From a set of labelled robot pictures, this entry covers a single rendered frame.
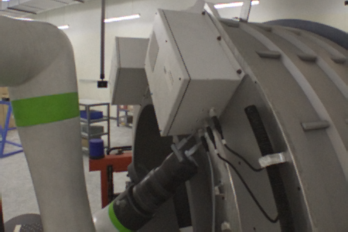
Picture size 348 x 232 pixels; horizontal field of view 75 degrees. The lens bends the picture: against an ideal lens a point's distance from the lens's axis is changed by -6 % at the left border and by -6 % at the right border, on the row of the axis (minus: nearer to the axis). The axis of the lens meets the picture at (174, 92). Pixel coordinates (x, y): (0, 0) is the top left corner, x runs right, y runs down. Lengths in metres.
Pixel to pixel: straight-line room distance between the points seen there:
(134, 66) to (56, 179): 0.65
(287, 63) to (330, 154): 0.20
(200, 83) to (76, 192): 0.29
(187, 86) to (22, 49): 0.26
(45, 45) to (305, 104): 0.46
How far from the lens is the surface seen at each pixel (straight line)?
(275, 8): 6.15
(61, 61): 0.44
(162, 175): 0.54
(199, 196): 0.61
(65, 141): 0.44
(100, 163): 2.03
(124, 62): 1.01
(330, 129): 0.49
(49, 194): 0.47
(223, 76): 0.45
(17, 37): 0.39
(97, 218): 0.65
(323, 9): 6.07
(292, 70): 0.54
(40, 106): 0.43
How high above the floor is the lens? 1.66
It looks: 5 degrees down
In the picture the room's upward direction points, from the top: 1 degrees clockwise
